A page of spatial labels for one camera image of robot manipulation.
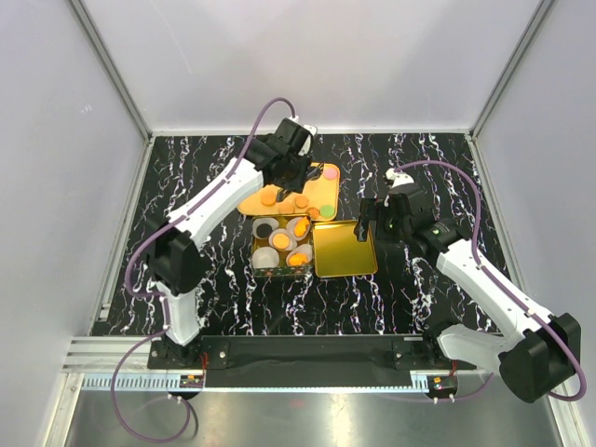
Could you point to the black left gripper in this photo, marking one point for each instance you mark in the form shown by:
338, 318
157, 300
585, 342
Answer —
297, 183

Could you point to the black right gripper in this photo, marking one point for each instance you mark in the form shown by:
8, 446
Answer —
378, 209

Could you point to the gold tin lid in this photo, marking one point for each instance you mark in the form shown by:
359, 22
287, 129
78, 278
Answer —
338, 252

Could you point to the orange fish cookie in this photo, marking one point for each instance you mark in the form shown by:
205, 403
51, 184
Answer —
302, 227
297, 259

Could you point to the black sandwich cookie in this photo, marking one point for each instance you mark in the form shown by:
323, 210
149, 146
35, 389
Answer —
264, 230

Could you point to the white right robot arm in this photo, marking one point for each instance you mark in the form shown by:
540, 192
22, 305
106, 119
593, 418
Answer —
536, 353

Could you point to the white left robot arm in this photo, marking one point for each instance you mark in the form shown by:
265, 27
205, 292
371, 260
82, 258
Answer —
173, 257

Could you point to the plain orange macaron cookie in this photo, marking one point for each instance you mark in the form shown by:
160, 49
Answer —
301, 202

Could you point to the small round dotted biscuit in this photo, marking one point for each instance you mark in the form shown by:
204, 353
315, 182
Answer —
285, 209

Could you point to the green sandwich cookie right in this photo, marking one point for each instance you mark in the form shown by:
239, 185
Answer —
327, 211

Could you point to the yellow plastic tray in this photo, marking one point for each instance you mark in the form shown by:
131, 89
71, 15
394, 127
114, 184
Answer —
319, 192

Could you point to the pink sandwich cookie right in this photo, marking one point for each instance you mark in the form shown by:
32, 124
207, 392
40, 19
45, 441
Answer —
330, 174

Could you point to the orange swirl cookie lower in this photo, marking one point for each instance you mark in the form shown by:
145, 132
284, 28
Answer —
313, 213

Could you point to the white paper cup top-right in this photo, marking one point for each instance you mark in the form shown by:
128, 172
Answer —
290, 227

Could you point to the white paper cup bottom-right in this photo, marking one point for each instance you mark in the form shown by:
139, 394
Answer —
306, 248

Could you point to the white paper cup centre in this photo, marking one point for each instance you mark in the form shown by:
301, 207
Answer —
283, 231

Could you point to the green decorated cookie tin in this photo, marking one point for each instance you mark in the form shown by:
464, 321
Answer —
283, 270

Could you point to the white paper cup bottom-left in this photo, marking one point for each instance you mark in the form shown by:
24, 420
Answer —
265, 258

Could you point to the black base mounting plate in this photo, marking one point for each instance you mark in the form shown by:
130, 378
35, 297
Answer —
307, 361

